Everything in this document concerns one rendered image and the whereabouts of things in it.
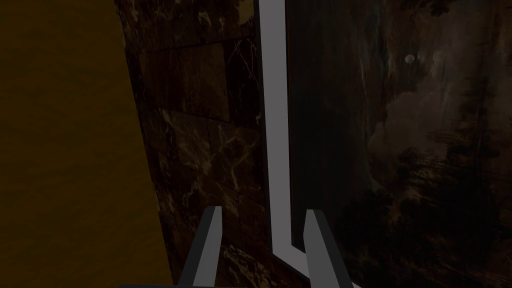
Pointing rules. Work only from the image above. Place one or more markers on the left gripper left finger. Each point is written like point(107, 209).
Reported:
point(202, 256)

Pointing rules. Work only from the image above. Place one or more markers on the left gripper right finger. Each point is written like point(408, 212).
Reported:
point(324, 256)

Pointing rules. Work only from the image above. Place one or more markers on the dark landscape painting, grey frame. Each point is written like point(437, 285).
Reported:
point(400, 140)

